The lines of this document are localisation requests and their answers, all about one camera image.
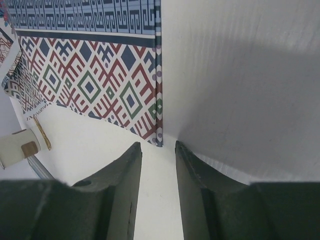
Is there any patterned cloth placemat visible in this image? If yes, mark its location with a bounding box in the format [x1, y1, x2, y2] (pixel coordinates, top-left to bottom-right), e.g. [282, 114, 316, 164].
[0, 0, 163, 147]

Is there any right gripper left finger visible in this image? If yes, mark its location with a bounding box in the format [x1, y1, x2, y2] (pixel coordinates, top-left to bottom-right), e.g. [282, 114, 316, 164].
[0, 142, 142, 240]

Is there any metal cup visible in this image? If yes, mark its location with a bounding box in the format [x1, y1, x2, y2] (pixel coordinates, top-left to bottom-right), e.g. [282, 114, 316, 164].
[0, 129, 41, 170]

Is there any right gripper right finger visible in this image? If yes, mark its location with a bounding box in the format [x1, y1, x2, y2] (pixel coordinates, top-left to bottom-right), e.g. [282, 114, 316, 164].
[175, 141, 320, 240]

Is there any gold fork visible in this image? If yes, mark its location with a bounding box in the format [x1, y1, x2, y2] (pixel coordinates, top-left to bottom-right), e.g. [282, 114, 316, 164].
[33, 116, 52, 151]

